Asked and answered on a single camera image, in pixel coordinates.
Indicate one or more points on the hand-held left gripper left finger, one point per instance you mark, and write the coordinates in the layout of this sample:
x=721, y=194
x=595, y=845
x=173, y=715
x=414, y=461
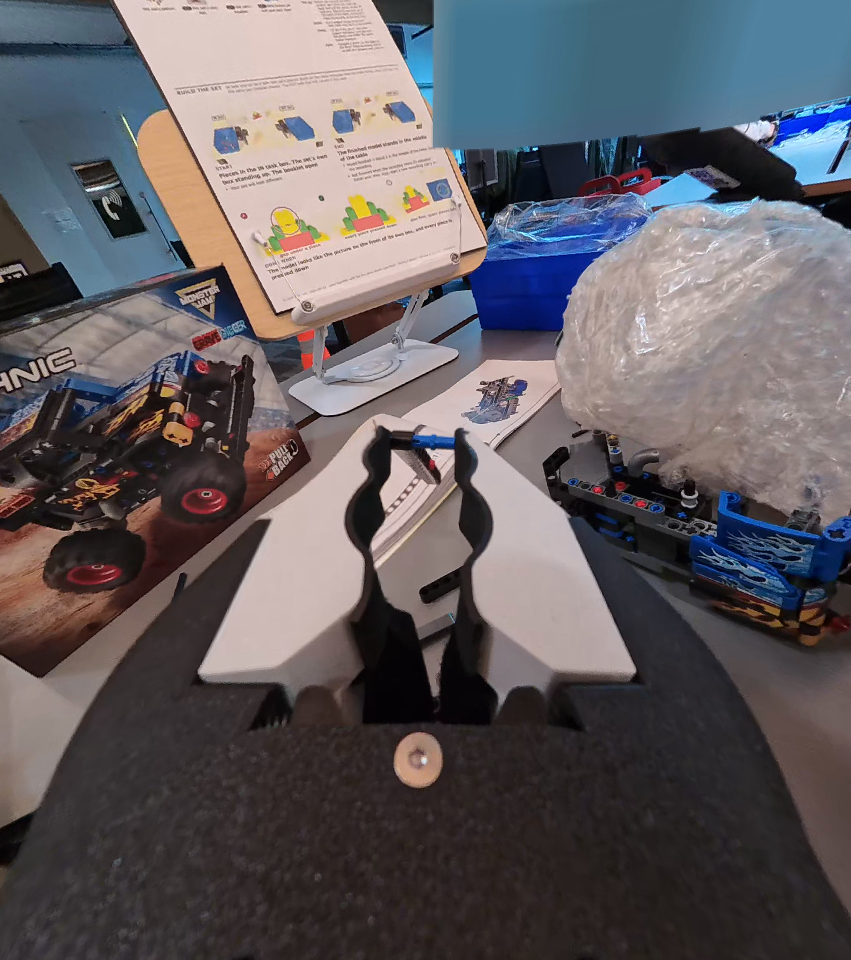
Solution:
x=298, y=585

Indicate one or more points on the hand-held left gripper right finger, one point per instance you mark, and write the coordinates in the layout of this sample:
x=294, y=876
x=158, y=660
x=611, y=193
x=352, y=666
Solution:
x=545, y=592

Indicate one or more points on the small black lego piece blue pin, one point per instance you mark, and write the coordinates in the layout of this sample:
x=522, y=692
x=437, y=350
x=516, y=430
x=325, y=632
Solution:
x=422, y=459

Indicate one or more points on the grey lego beam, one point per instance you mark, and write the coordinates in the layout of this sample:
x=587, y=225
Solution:
x=437, y=628

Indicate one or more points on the open lego instruction booklet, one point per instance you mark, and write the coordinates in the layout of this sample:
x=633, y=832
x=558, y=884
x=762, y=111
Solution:
x=508, y=397

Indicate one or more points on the lego monster truck box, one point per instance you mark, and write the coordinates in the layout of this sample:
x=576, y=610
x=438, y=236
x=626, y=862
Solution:
x=133, y=450

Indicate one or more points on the partly built lego truck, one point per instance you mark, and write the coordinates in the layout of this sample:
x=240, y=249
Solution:
x=763, y=555

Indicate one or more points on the orange traffic cone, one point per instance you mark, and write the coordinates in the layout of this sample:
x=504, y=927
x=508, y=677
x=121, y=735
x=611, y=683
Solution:
x=313, y=352

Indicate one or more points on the blue storage bin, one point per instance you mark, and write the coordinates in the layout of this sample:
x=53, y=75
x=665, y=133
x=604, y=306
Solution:
x=523, y=292

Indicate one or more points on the clear crumpled plastic bag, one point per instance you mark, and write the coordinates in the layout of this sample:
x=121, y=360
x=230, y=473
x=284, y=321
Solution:
x=733, y=337

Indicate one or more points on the white printed instruction sheet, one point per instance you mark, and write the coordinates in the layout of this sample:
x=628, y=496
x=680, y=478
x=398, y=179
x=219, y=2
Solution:
x=283, y=112

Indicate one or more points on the wall telephone sign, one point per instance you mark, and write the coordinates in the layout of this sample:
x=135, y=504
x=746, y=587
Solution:
x=114, y=206

